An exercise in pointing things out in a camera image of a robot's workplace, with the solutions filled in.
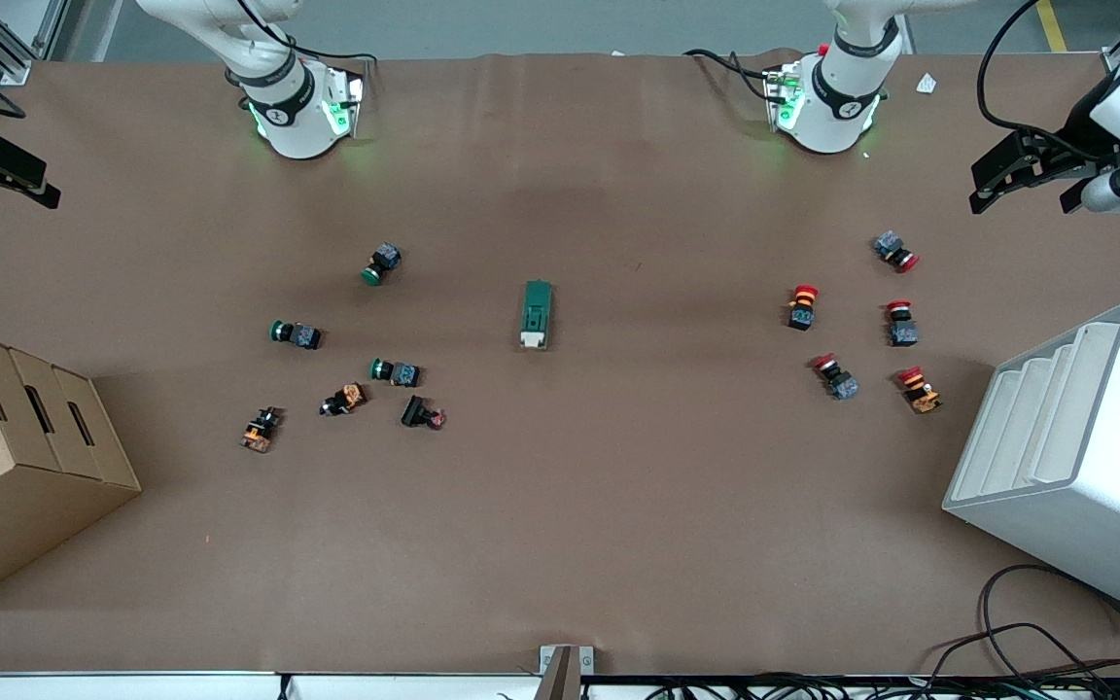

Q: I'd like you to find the black push button orange block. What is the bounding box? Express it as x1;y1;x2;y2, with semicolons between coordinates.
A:
319;383;368;417
240;406;284;454

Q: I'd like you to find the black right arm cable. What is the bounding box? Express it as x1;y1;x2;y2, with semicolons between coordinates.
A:
234;0;381;69

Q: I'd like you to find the black cable bundle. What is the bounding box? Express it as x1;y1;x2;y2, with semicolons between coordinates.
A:
609;671;1120;700

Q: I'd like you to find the black push button red block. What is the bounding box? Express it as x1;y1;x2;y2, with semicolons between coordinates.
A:
401;395;447;431

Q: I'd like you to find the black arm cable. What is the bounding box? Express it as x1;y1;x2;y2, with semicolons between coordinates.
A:
684;0;1086;142
234;0;381;69

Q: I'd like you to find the black looped cable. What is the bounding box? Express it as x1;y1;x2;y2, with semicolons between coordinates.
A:
929;564;1120;682

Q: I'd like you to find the red push button orange block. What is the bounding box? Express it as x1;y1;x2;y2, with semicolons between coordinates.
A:
897;366;943;415
787;284;821;332

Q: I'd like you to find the red push button blue block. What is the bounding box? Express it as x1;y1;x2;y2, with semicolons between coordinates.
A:
886;300;919;348
810;354;860;402
873;230;921;273

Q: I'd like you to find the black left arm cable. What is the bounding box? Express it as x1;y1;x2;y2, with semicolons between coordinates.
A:
684;0;1086;142

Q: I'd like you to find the green push button blue block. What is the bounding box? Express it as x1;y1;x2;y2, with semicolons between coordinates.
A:
361;242;403;287
269;320;323;351
369;358;422;388

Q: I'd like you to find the brown cardboard bin box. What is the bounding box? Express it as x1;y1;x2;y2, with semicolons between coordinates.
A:
0;325;143;612

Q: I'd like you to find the metal table edge bracket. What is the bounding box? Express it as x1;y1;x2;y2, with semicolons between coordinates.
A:
539;645;595;700

